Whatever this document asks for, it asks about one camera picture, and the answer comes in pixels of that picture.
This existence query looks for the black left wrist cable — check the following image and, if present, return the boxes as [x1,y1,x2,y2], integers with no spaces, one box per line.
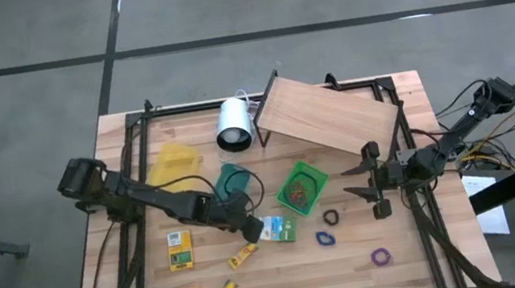
[143,160,269,227]

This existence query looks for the green slotted plastic basket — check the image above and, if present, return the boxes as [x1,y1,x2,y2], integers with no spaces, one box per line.
[270,156,335,222]

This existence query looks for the yellow cable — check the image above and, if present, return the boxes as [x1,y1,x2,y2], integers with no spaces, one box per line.
[452,100,515,175]

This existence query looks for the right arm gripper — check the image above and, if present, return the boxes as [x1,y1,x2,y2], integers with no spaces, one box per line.
[337,136,423,225]

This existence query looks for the white paper sheet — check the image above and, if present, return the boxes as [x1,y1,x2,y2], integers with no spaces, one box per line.
[460,169,511,240]

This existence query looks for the white lamp cable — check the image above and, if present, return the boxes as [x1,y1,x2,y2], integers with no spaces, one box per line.
[233,85,263,118]

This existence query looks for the yellow crayon box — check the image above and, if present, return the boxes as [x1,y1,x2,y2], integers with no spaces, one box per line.
[164,228,197,273]

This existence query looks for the green and blue card box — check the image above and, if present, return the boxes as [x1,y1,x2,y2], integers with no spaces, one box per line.
[256,210,301,248]

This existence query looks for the long red rubber band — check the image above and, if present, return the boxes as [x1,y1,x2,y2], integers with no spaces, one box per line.
[286,179,315,207]

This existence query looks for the black aluminium rig frame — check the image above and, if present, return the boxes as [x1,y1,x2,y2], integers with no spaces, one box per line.
[43,52,511,288]

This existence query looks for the white desk lamp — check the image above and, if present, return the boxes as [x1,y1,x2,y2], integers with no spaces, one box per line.
[210,94,259,157]

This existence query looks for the wooden shelf riser black legs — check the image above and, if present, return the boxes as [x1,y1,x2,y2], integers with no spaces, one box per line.
[246,51,415,181]

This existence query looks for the teal plastic bin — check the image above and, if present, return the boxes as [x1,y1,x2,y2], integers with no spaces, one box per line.
[209,159,255,206]

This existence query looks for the yellow translucent plastic bin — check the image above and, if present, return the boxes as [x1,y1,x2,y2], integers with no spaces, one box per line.
[143,138,208,198]

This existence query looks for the blue spiral coil ring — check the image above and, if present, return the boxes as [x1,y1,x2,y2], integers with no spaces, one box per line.
[314,228,337,250]

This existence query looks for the purple spiral coil ring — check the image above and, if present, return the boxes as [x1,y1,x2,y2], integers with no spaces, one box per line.
[369,245,395,269]

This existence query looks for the black spiral coil ring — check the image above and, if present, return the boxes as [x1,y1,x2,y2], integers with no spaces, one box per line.
[321,207,342,229]

